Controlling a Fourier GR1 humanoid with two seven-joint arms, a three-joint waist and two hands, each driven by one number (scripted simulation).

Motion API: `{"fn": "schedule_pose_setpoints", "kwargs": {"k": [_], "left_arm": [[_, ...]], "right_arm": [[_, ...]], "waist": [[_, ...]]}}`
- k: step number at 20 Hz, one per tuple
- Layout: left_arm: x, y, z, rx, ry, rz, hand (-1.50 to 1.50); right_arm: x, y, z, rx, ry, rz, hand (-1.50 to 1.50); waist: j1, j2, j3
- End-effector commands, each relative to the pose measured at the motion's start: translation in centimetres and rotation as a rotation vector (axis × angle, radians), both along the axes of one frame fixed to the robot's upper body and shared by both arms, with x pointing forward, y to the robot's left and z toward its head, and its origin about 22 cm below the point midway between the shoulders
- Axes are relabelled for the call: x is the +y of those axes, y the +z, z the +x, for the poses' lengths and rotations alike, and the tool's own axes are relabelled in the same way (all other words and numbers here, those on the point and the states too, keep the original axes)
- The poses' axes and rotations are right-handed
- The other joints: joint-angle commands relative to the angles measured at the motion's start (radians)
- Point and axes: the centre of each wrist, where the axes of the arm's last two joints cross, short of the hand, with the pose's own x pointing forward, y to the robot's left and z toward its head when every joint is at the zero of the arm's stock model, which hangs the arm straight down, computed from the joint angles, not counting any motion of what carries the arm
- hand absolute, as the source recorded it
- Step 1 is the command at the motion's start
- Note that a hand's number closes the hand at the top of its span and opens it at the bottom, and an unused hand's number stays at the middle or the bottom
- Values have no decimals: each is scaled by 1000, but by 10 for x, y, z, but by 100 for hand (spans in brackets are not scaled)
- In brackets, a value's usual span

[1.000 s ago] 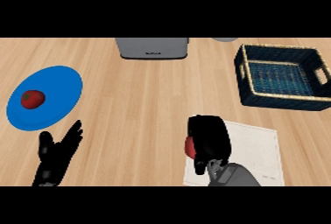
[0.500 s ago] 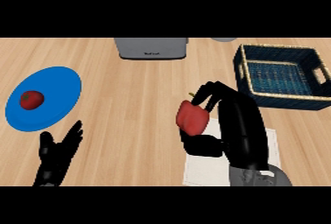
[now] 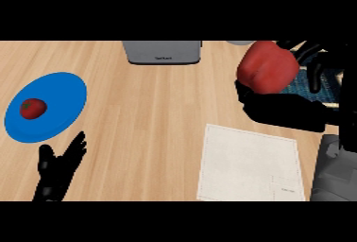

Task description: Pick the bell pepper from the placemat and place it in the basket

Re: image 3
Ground white placemat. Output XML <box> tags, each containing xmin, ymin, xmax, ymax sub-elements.
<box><xmin>195</xmin><ymin>123</ymin><xmax>307</xmax><ymax>202</ymax></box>

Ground red tomato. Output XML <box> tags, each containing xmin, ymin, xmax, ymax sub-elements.
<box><xmin>18</xmin><ymin>97</ymin><xmax>49</xmax><ymax>120</ymax></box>

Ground grey appliance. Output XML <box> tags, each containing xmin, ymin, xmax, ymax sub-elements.
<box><xmin>121</xmin><ymin>40</ymin><xmax>203</xmax><ymax>66</ymax></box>

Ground dark blue woven basket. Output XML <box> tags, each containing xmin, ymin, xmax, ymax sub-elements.
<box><xmin>277</xmin><ymin>46</ymin><xmax>345</xmax><ymax>112</ymax></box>

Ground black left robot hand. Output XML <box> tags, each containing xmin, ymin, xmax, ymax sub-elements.
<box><xmin>31</xmin><ymin>130</ymin><xmax>90</xmax><ymax>202</ymax></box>

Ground pale grey rounded object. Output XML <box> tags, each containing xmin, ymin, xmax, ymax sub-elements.
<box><xmin>226</xmin><ymin>40</ymin><xmax>257</xmax><ymax>46</ymax></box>

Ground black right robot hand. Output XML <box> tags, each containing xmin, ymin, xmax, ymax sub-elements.
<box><xmin>234</xmin><ymin>40</ymin><xmax>357</xmax><ymax>153</ymax></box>

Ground red bell pepper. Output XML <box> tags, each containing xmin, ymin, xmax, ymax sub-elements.
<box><xmin>236</xmin><ymin>40</ymin><xmax>301</xmax><ymax>95</ymax></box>

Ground blue round plate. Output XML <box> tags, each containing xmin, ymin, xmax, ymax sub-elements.
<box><xmin>3</xmin><ymin>72</ymin><xmax>90</xmax><ymax>144</ymax></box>

